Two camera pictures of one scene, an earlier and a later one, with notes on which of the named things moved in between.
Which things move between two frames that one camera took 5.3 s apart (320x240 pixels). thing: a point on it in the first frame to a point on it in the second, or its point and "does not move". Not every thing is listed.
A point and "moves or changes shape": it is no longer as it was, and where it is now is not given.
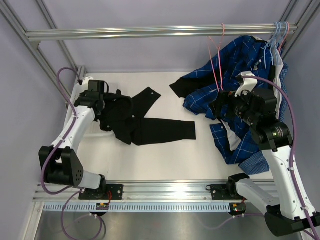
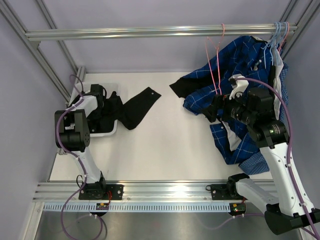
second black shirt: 185,86 does not move
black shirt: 125,117 moves or changes shape
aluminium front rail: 166,192 does not move
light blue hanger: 270,45 does not move
